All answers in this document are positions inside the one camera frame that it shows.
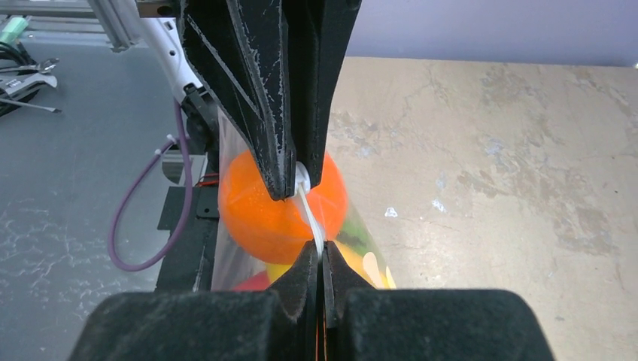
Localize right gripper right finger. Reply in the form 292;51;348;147
322;241;554;360

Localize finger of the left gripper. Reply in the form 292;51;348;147
284;0;362;187
178;0;295;200

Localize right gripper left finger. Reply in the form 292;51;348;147
69;241;319;360

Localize red apple bottom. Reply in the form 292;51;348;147
232;271;271;291

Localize clear zip top bag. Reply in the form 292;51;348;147
211;111;396;290

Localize orange fruit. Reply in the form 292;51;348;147
218;150;348;265

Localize yellow banana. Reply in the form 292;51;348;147
336;241;396;289

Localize green striped watermelon ball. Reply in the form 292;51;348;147
336;216;379;256

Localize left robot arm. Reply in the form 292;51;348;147
137;0;360;200

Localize metal tools on floor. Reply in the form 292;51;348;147
1;16;62;116

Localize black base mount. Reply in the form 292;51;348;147
155;84;220;292

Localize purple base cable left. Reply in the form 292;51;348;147
108;99;196;274

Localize aluminium frame rail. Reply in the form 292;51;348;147
1;1;141;52

